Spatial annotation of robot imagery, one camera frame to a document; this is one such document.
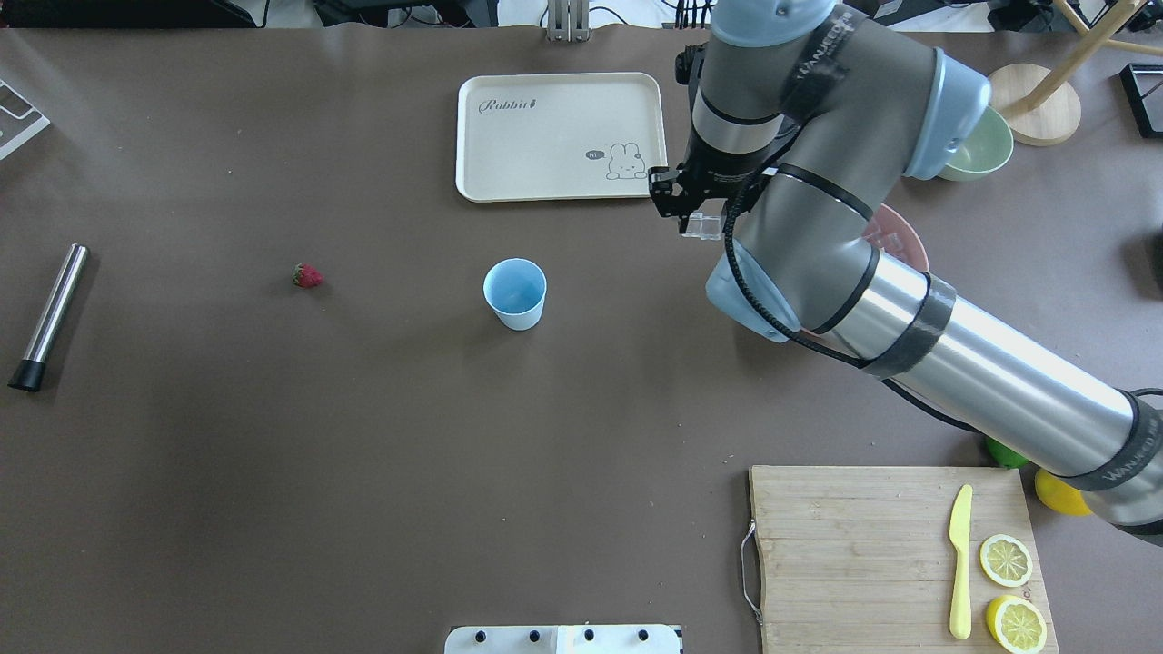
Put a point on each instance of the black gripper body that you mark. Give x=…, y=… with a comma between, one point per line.
x=715, y=175

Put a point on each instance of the clear ice cube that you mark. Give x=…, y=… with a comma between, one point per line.
x=702, y=226

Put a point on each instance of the red strawberry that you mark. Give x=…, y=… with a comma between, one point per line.
x=307, y=276

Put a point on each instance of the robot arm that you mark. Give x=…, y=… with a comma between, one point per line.
x=804, y=115

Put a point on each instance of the light blue cup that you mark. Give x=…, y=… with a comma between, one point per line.
x=515, y=290

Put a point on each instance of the wooden cup rack stand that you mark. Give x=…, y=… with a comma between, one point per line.
x=1038, y=104

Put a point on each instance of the cream rabbit serving tray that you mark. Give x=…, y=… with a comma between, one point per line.
x=548, y=137

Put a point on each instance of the pink bowl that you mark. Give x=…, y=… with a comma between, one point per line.
x=899, y=241

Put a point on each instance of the green bowl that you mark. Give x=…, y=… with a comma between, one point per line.
x=988, y=147

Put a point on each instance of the wooden cutting board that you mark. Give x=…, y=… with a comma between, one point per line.
x=858, y=560

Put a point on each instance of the green lime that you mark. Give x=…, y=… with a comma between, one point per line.
x=1003, y=456

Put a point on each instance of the yellow plastic knife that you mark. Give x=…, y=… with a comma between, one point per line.
x=960, y=620

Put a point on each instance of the whole yellow lemon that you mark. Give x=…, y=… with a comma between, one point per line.
x=1057, y=495

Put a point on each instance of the lemon half near knife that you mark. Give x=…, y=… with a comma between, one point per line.
x=1006, y=560

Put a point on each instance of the lemon half at edge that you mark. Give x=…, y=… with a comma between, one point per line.
x=1016, y=624

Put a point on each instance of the steel muddler black tip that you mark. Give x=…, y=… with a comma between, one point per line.
x=30, y=371

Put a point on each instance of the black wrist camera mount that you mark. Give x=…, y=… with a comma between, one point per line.
x=688, y=65

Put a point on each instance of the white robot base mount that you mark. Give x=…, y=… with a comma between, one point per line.
x=580, y=638

